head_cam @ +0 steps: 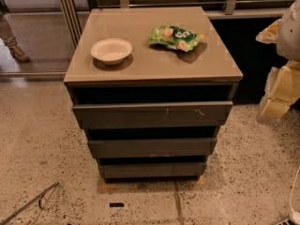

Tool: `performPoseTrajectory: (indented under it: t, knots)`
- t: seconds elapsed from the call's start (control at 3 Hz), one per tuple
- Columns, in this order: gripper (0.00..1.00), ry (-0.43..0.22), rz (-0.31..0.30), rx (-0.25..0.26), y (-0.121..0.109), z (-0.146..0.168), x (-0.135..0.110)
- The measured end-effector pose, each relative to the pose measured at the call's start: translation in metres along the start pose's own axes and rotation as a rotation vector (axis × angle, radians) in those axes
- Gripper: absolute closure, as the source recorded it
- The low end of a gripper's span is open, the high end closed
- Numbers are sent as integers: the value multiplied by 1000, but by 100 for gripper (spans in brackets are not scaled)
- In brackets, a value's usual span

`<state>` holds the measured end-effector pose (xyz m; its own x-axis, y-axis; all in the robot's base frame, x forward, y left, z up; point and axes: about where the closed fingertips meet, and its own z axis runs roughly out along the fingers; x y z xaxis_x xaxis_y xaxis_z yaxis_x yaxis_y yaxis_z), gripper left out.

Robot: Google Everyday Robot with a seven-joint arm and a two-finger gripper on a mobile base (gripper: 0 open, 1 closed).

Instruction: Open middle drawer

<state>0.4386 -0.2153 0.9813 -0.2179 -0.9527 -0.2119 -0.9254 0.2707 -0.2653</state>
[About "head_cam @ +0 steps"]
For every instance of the grey drawer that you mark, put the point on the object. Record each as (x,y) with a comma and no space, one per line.
(153,115)
(152,148)
(125,171)

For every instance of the green snack bag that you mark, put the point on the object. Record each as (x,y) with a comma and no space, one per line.
(175,38)

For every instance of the white paper bowl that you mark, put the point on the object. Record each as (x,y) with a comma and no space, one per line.
(111,51)

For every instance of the metal rod on floor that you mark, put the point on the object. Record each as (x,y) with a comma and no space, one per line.
(38,198)

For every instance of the grey top drawer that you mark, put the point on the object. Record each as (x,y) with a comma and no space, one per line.
(153,115)

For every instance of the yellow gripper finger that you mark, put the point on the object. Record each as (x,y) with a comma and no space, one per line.
(269,34)
(282,90)

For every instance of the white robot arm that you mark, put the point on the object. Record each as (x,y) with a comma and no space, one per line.
(288,42)

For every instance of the grey bottom drawer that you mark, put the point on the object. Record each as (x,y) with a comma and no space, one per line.
(125,171)

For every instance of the grey drawer cabinet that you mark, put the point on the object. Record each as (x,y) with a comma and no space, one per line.
(151,74)

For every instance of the person leg with shoe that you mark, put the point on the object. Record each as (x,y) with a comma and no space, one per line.
(8,37)

